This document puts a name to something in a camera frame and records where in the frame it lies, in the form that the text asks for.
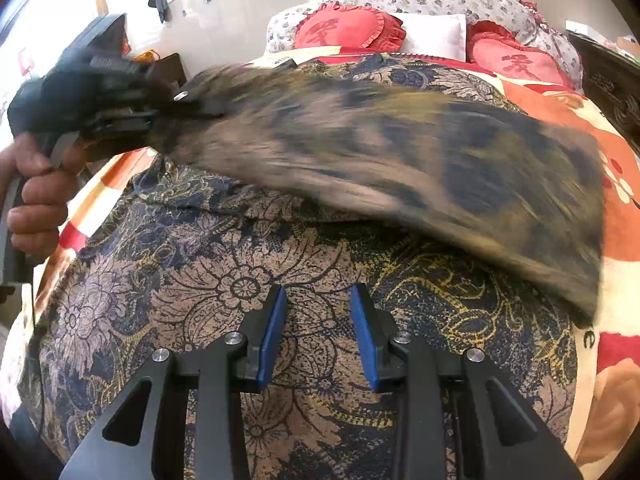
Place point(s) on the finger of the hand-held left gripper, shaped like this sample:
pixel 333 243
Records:
pixel 181 96

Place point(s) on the dark carved wooden furniture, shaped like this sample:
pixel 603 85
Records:
pixel 610 85

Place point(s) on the red heart-shaped pillow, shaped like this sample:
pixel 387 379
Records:
pixel 345 27
pixel 515 62

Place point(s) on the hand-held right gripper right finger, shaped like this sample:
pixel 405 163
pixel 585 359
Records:
pixel 362 340

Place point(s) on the orange box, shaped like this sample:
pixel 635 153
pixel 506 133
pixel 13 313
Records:
pixel 145 56

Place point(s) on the person's left hand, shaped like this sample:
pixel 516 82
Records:
pixel 42 210

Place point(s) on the white pillow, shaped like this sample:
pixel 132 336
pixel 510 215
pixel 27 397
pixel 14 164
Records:
pixel 435 35

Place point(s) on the dark floral patterned garment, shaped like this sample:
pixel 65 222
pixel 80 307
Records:
pixel 320 170

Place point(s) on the dark wooden nightstand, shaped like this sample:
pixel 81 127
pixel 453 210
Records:
pixel 167 67

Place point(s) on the printed orange cream blanket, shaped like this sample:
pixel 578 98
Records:
pixel 620 240

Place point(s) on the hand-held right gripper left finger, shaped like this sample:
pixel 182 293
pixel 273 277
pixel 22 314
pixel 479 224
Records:
pixel 272 335

